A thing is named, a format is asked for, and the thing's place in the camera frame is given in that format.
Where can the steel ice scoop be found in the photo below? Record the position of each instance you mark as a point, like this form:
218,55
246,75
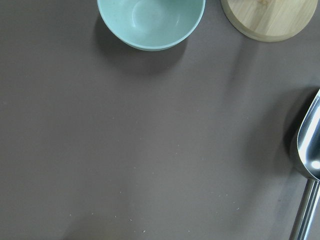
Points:
305,156

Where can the mint green bowl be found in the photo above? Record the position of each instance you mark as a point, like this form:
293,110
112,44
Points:
151,25

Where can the wooden glass stand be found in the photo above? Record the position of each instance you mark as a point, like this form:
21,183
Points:
269,20

